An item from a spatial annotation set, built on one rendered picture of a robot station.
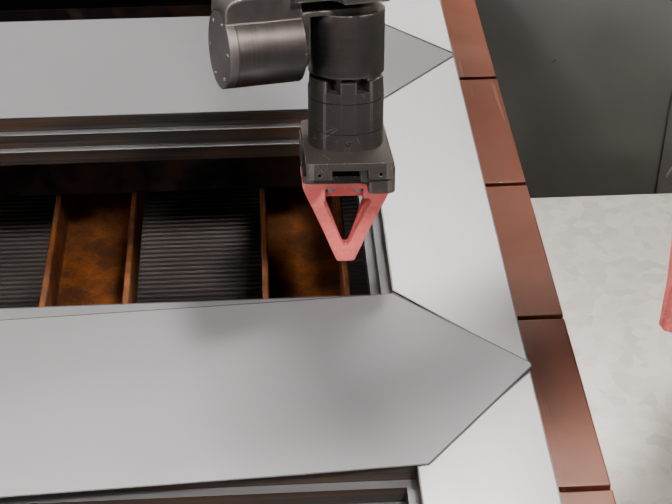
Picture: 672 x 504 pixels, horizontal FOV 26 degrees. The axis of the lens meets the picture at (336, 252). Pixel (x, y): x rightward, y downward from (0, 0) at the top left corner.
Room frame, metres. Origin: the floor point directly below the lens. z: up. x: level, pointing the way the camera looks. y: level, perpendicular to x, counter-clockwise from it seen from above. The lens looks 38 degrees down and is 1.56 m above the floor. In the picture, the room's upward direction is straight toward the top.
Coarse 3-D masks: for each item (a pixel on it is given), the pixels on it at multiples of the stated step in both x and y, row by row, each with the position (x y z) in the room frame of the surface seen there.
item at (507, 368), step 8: (488, 344) 0.80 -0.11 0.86; (488, 352) 0.79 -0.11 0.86; (496, 352) 0.79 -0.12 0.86; (504, 352) 0.79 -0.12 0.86; (488, 360) 0.78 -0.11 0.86; (496, 360) 0.78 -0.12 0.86; (504, 360) 0.78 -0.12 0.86; (512, 360) 0.78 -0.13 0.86; (520, 360) 0.78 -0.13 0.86; (496, 368) 0.77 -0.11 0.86; (504, 368) 0.77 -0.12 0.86; (512, 368) 0.77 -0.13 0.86; (520, 368) 0.77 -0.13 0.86; (528, 368) 0.77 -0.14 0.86; (496, 376) 0.76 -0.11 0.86; (504, 376) 0.76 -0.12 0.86; (512, 376) 0.76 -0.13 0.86; (520, 376) 0.76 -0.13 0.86; (496, 384) 0.75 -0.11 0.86; (504, 384) 0.75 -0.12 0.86; (512, 384) 0.75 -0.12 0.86; (504, 392) 0.75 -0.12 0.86
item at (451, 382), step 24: (408, 312) 0.83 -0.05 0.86; (408, 336) 0.81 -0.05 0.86; (432, 336) 0.81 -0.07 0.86; (456, 336) 0.81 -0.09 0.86; (408, 360) 0.78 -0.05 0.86; (432, 360) 0.78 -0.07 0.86; (456, 360) 0.78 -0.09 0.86; (480, 360) 0.78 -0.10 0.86; (432, 384) 0.75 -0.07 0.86; (456, 384) 0.75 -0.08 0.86; (480, 384) 0.75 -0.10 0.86; (432, 408) 0.73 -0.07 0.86; (456, 408) 0.73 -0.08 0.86; (480, 408) 0.73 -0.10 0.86; (432, 432) 0.71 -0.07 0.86; (456, 432) 0.71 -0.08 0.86; (432, 456) 0.68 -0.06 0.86
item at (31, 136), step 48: (0, 144) 1.10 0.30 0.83; (48, 144) 1.10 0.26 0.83; (96, 144) 1.10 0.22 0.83; (144, 144) 1.10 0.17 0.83; (192, 144) 1.10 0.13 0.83; (240, 144) 1.10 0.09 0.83; (288, 144) 1.10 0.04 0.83; (384, 240) 0.93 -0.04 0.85; (384, 288) 0.88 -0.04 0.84; (240, 480) 0.67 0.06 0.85; (288, 480) 0.67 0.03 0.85; (336, 480) 0.67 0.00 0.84; (384, 480) 0.68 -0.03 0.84
